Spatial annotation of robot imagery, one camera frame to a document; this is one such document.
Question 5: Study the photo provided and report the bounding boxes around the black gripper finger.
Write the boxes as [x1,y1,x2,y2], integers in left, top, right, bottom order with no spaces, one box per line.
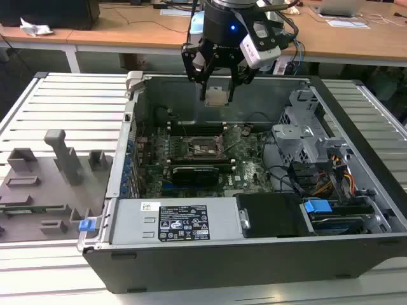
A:
[228,63,257,102]
[181,43,217,101]

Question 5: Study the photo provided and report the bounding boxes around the silver CPU plate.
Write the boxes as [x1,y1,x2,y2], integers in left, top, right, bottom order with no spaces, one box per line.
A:
[205,87,231,107]

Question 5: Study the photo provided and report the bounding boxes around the black CPU socket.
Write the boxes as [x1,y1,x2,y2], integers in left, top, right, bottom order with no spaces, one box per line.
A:
[186,135,228,159]

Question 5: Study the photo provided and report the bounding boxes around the white labelled box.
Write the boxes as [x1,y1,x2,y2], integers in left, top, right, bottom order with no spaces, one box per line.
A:
[272,60,289,76]

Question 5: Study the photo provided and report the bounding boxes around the white paper sheet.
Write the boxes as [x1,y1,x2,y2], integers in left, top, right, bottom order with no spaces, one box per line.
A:
[327,18,371,31]
[160,8,204,17]

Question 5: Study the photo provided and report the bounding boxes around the brown cardboard box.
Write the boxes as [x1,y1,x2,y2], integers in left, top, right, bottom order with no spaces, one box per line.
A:
[120,52,148,71]

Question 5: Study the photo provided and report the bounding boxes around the wooden desk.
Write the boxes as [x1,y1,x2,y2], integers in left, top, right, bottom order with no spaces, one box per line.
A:
[0,0,407,74]

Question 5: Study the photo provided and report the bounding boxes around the silver metal drive cage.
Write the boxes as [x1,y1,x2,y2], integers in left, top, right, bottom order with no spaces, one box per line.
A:
[272,88,350,172]

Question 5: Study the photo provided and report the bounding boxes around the green motherboard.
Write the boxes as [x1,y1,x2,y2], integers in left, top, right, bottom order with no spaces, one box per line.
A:
[135,123,278,198]

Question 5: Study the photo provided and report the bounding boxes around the black graphics card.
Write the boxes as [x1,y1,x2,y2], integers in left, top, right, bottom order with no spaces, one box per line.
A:
[171,165,220,187]

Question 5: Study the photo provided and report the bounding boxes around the silver laptop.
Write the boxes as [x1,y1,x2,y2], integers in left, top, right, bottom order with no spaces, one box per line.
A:
[313,0,366,18]

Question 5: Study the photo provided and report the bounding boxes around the black plastic shroud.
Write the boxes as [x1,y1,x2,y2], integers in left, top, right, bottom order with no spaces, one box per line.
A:
[237,193,315,239]

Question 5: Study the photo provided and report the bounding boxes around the black computer box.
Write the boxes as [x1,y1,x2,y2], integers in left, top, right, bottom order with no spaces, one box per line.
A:
[0,0,101,31]

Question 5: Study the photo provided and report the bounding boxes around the blue disk carrier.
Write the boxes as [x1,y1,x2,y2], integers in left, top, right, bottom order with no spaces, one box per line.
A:
[303,198,331,223]

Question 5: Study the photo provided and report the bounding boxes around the crumpled white paper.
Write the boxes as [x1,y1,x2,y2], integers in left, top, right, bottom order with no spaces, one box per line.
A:
[20,17,54,37]

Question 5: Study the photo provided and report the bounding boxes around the grey power supply with label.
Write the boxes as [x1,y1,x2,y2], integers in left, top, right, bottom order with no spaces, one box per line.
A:
[109,196,244,245]

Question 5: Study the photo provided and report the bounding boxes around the hard disk drive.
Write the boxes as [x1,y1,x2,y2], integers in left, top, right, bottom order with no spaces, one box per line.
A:
[310,213,372,236]

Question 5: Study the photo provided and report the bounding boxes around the blue case latch clip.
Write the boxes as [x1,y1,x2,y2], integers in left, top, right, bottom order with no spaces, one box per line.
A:
[78,219,96,233]

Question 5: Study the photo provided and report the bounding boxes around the black open PC case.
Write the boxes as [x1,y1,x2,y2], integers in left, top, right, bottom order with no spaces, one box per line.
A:
[81,71,407,295]

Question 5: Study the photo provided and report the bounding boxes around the grey parts rack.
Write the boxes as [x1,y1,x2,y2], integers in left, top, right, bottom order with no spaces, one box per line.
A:
[0,128,114,244]

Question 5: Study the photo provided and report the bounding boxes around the green RAM stick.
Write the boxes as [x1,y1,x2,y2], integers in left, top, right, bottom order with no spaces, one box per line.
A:
[0,205,65,214]

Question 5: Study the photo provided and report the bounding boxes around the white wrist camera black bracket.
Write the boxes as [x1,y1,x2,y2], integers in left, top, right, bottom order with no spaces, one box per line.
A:
[240,18,287,70]

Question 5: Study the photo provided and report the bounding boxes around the blue cable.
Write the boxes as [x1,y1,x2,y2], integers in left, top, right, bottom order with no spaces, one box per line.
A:
[294,39,307,76]

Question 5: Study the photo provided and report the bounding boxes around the grey case latch handle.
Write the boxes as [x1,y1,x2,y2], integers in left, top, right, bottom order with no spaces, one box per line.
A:
[125,71,146,93]

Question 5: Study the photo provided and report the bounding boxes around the yellow red wire bundle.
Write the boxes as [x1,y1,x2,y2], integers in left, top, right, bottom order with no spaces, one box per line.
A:
[313,152,356,195]

